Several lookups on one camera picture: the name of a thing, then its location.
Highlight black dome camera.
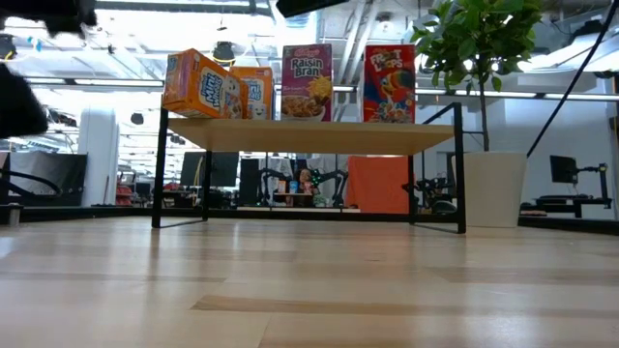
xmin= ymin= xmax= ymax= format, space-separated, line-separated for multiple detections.
xmin=212 ymin=41 xmax=237 ymax=68

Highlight green leafy plant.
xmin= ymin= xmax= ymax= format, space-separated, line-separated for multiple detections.
xmin=409 ymin=0 xmax=544 ymax=154

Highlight long linear light strip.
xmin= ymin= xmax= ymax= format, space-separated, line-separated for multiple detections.
xmin=26 ymin=74 xmax=619 ymax=102

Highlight thin black diagonal pole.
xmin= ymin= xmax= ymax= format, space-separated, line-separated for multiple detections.
xmin=525 ymin=0 xmax=619 ymax=157

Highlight black monitor on arm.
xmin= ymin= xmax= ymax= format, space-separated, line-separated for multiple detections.
xmin=549 ymin=154 xmax=579 ymax=185

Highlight purple Raisin Bran cereal box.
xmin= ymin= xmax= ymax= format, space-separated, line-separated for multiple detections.
xmin=280 ymin=43 xmax=334 ymax=123

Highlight red Froot Loops cereal box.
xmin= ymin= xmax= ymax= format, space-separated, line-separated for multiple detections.
xmin=362 ymin=43 xmax=417 ymax=125

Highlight red storage items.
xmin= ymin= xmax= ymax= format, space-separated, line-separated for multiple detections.
xmin=114 ymin=182 xmax=135 ymax=208

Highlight black office desk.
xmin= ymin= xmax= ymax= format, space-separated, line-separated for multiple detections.
xmin=519 ymin=192 xmax=614 ymax=219

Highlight silver ventilation duct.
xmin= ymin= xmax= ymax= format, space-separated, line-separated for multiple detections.
xmin=278 ymin=12 xmax=320 ymax=45

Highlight person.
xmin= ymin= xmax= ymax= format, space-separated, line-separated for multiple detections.
xmin=298 ymin=167 xmax=316 ymax=195

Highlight white plant pot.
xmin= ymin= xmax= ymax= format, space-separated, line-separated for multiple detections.
xmin=457 ymin=151 xmax=528 ymax=229

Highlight orange partition panel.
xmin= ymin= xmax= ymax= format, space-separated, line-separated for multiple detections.
xmin=345 ymin=155 xmax=412 ymax=215

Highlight black computer monitor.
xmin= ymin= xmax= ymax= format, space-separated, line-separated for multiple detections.
xmin=180 ymin=151 xmax=241 ymax=189

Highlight wooden shelf black metal legs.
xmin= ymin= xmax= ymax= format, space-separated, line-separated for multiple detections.
xmin=150 ymin=93 xmax=467 ymax=236

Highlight black computer tower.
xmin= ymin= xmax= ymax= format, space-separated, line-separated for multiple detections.
xmin=240 ymin=158 xmax=261 ymax=207

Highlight orange Mini Wheats cereal box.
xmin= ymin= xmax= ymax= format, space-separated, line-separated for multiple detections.
xmin=229 ymin=66 xmax=276 ymax=121
xmin=162 ymin=46 xmax=250 ymax=121

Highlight distant small wooden shelf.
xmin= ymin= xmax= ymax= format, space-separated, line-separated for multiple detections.
xmin=273 ymin=191 xmax=315 ymax=209

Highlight white round column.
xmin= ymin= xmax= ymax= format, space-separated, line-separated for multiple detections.
xmin=78 ymin=105 xmax=121 ymax=208

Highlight dark curtain panel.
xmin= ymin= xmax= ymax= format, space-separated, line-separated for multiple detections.
xmin=9 ymin=152 xmax=89 ymax=208

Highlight black lamp yellow cable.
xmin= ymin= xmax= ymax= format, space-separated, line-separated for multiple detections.
xmin=0 ymin=33 xmax=18 ymax=62

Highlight grey metal bracket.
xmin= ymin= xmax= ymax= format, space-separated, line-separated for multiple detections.
xmin=0 ymin=202 xmax=23 ymax=226

